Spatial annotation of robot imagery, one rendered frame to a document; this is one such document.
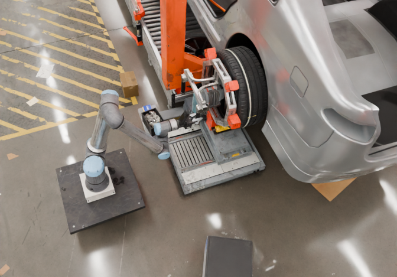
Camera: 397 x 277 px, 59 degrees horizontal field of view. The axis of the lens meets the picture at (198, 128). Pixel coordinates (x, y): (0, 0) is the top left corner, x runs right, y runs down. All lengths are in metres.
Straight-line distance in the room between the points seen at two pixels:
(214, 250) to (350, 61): 1.92
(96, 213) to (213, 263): 0.99
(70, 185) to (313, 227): 2.13
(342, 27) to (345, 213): 1.70
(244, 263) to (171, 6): 1.96
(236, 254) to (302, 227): 0.83
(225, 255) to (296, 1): 1.82
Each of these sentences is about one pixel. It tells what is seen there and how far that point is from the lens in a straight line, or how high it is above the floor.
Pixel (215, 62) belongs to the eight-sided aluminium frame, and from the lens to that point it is 2.75.
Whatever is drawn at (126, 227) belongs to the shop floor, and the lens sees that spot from 3.21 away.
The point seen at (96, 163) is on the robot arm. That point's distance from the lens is 2.76.
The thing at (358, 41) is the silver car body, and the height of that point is 1.04.
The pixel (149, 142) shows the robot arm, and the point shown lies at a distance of 2.55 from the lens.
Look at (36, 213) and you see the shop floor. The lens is 3.44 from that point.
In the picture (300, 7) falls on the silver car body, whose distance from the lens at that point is 2.29.
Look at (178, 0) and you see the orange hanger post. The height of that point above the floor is 1.46.
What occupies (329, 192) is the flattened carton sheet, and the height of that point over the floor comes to 0.01.
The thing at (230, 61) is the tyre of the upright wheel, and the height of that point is 1.17.
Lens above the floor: 2.98
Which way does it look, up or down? 53 degrees down
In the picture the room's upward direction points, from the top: 6 degrees clockwise
